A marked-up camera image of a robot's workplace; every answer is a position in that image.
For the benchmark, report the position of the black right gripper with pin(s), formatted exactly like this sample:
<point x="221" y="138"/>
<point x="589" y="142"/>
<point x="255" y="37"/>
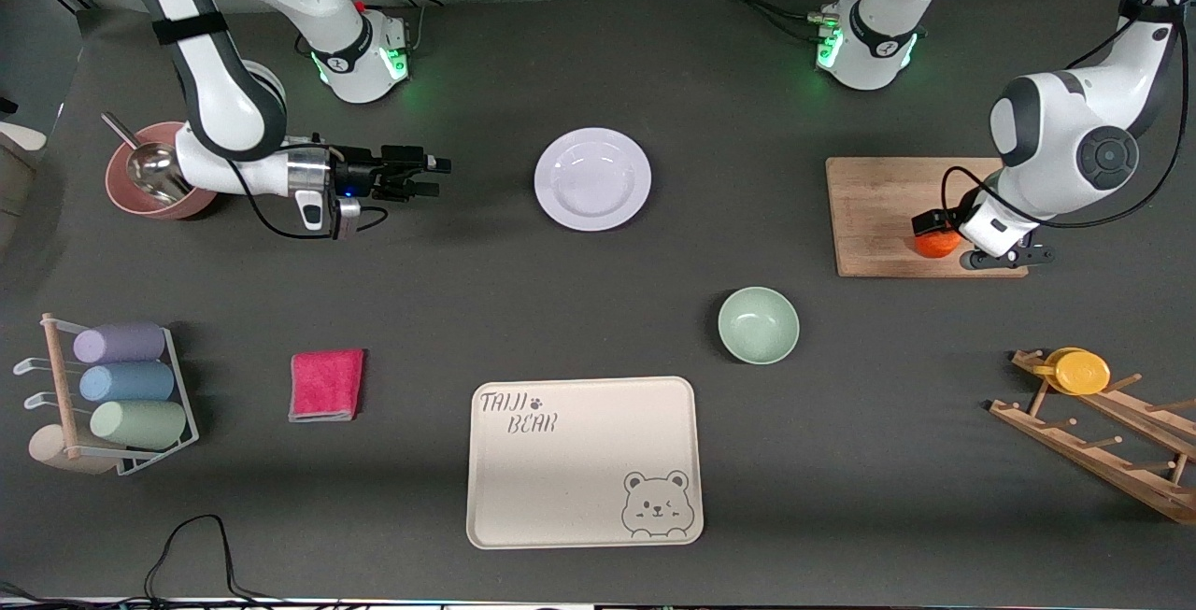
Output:
<point x="359" y="172"/>

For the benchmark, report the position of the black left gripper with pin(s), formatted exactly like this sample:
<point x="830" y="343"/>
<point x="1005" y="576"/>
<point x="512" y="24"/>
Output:
<point x="929" y="222"/>

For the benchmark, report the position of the orange fruit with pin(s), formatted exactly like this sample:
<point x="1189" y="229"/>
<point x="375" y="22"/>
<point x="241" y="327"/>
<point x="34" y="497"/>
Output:
<point x="934" y="247"/>

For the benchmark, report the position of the white round plate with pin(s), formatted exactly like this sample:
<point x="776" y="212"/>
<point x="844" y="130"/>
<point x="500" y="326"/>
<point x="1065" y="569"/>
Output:
<point x="593" y="180"/>

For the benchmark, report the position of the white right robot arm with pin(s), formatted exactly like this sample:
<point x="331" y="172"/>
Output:
<point x="224" y="96"/>

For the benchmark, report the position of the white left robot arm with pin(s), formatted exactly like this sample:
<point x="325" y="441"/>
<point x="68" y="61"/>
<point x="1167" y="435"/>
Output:
<point x="1056" y="143"/>

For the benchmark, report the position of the wooden cutting board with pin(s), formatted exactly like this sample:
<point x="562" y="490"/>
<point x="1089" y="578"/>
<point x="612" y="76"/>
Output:
<point x="878" y="218"/>

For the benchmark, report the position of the pale green bowl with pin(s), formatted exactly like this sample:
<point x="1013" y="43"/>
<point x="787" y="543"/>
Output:
<point x="759" y="325"/>

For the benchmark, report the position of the yellow cup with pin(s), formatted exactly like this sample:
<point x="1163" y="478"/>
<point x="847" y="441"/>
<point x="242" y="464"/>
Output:
<point x="1082" y="373"/>

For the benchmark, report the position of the folded pink cloth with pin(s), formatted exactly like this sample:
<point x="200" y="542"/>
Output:
<point x="327" y="384"/>

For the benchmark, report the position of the metal scoop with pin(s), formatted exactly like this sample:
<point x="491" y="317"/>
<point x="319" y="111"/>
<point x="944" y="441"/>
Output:
<point x="159" y="171"/>

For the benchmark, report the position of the wooden peg rack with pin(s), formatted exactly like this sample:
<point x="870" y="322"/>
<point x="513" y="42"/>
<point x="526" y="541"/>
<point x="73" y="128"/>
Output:
<point x="1074" y="449"/>

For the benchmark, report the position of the pink bowl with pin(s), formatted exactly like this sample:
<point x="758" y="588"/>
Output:
<point x="126" y="197"/>

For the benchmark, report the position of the purple cup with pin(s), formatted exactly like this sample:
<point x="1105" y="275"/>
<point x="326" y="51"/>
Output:
<point x="121" y="343"/>

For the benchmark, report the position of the cream tray with bear print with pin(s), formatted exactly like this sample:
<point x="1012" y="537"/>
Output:
<point x="561" y="479"/>

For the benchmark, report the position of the blue cup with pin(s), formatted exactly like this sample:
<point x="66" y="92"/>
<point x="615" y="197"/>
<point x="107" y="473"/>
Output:
<point x="126" y="382"/>

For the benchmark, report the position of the green cup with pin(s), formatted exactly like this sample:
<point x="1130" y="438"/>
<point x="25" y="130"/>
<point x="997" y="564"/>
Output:
<point x="140" y="424"/>

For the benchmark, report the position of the beige object beside table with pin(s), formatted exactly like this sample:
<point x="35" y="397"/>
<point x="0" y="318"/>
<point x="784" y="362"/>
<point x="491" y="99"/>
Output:
<point x="19" y="135"/>

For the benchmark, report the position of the beige cup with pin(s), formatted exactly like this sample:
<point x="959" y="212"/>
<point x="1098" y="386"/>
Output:
<point x="47" y="449"/>

